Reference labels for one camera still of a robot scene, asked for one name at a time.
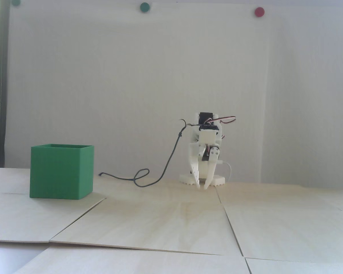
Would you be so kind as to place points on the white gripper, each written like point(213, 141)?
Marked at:
point(205, 151)

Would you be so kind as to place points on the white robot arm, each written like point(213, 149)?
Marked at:
point(185, 179)

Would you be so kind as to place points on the green open box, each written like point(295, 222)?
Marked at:
point(60, 171)

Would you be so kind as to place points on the red round magnet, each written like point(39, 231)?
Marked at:
point(259, 12)

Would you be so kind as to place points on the green round magnet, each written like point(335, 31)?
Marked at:
point(16, 2)
point(144, 7)

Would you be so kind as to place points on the small wrist camera board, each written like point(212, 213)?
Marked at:
point(210, 127)

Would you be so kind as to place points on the dark window frame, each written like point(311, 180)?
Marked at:
point(1, 85)

